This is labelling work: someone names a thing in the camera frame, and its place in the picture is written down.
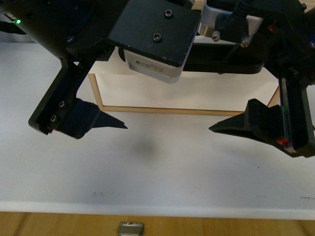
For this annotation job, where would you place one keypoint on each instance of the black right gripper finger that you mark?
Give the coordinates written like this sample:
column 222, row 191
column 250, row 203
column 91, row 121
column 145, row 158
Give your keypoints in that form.
column 287, row 126

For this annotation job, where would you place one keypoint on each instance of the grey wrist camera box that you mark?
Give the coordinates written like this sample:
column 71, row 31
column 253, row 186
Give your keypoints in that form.
column 171, row 74

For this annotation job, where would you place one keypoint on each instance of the white lower drawer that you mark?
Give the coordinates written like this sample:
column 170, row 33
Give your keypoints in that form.
column 187, row 91

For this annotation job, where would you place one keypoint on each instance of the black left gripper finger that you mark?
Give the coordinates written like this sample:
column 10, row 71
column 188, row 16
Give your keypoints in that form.
column 61, row 110

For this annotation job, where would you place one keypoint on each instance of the black camera cable plug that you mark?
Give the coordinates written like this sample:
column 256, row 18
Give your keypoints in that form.
column 234, row 27

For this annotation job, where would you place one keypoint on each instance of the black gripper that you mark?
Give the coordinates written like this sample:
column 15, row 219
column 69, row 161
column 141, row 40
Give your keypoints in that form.
column 162, row 30

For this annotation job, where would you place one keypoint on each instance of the small metal clip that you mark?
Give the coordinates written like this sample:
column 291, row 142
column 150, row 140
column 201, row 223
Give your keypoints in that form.
column 131, row 229

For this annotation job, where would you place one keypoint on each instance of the black drawer handle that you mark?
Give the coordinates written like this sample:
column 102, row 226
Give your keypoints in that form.
column 224, row 58

